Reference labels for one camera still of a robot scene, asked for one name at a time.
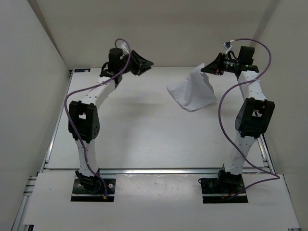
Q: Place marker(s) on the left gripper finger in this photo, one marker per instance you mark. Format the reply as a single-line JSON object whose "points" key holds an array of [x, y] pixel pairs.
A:
{"points": [[140, 69], [139, 60]]}

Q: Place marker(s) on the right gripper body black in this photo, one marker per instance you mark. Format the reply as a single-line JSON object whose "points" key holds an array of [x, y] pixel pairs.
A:
{"points": [[230, 65]]}

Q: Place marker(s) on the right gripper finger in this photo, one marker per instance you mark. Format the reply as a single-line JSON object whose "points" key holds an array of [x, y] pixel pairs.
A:
{"points": [[213, 71], [215, 64]]}

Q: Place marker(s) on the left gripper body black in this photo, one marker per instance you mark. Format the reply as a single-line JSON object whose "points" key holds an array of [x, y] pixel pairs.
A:
{"points": [[135, 65]]}

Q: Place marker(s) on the white skirt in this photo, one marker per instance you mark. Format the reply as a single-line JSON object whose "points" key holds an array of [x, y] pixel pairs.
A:
{"points": [[194, 92]]}

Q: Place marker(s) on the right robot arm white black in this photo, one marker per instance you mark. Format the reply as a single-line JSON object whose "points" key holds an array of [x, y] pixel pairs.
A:
{"points": [[251, 122]]}

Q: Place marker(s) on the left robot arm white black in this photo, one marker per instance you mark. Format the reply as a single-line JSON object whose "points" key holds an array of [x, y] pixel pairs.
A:
{"points": [[83, 115]]}

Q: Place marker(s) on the white front cover board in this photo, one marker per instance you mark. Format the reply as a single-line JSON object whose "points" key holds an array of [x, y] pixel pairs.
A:
{"points": [[157, 203]]}

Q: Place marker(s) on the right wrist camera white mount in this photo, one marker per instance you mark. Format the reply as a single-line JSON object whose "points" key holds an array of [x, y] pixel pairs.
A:
{"points": [[227, 46]]}

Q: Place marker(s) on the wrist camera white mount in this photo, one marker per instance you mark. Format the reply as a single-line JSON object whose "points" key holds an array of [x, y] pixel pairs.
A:
{"points": [[124, 47], [227, 46]]}

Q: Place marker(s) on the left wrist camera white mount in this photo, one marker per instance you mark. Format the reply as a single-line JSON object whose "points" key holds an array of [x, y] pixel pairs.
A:
{"points": [[124, 47]]}

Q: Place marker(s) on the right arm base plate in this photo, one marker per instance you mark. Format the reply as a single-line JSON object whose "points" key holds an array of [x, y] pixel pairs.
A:
{"points": [[216, 192]]}

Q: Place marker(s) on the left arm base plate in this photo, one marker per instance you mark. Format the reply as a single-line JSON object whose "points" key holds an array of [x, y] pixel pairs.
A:
{"points": [[80, 193]]}

